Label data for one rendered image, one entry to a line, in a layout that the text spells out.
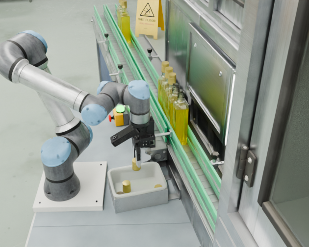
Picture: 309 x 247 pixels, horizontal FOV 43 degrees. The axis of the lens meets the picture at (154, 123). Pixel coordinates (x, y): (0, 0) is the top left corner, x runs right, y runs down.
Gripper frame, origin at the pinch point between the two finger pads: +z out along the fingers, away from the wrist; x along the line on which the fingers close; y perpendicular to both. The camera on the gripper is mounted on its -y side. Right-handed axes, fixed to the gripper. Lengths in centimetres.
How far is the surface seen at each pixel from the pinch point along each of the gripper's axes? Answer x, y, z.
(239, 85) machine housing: -76, 2, -75
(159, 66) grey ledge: 89, 32, 4
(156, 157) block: 9.4, 10.8, 7.3
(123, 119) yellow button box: 51, 3, 12
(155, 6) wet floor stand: 347, 93, 51
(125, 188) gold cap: -1.1, -5.1, 12.6
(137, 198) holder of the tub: -9.2, -1.7, 11.0
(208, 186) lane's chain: -16.6, 25.1, 4.3
